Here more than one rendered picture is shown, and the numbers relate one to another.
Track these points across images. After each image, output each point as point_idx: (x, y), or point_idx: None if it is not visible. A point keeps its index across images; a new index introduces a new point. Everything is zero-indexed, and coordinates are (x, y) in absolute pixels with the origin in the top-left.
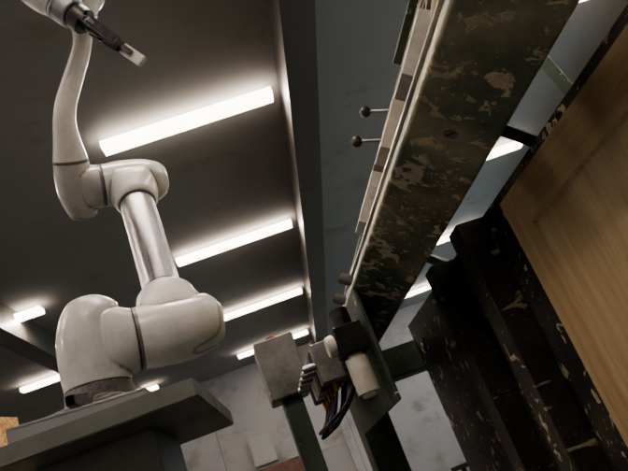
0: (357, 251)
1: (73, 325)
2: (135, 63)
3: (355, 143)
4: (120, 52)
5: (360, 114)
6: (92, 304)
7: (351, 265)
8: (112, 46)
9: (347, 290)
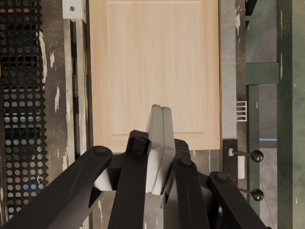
0: (291, 61)
1: None
2: (153, 109)
3: (253, 151)
4: (159, 146)
5: (260, 192)
6: None
7: (294, 45)
8: (175, 196)
9: (291, 19)
